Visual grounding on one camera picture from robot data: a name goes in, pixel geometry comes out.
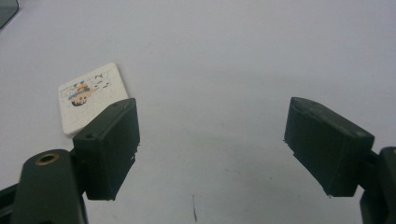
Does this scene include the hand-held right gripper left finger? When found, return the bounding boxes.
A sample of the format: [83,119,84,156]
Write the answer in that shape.
[72,97,141,202]

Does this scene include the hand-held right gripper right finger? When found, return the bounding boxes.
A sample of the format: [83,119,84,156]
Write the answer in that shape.
[283,96,375,198]

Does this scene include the white printed square card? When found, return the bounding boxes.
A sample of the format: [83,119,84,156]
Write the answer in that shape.
[57,62,130,137]

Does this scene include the dark grey object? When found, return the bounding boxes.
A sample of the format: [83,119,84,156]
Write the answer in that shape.
[0,0,20,30]

